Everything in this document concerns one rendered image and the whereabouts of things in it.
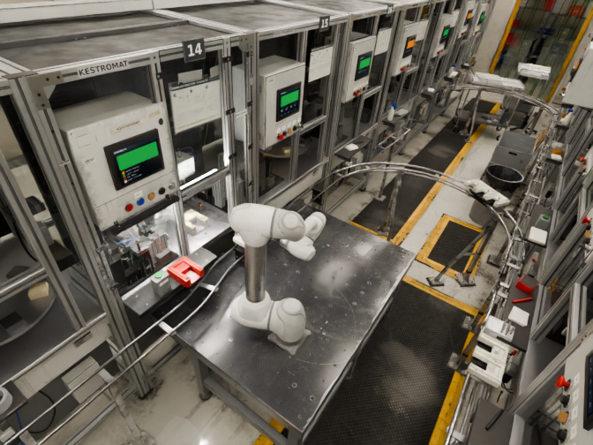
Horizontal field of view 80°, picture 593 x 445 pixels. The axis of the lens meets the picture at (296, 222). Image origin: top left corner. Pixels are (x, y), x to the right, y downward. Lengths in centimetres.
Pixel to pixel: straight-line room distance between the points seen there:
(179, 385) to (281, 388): 102
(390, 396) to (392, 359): 29
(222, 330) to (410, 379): 145
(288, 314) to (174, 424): 116
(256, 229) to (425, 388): 187
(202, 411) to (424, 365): 160
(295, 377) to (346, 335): 39
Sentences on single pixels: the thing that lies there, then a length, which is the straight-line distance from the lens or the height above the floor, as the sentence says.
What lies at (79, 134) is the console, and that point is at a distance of 155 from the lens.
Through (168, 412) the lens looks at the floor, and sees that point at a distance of 270.
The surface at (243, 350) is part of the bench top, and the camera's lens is 204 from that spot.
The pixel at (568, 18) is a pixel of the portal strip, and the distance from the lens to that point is 949.
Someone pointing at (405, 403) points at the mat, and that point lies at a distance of 280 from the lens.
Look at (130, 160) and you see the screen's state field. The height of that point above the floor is 165.
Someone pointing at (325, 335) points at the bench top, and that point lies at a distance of 211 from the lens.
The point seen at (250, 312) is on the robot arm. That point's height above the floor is 93.
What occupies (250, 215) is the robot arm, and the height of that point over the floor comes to 150.
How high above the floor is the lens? 241
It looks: 38 degrees down
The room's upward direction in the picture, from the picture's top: 5 degrees clockwise
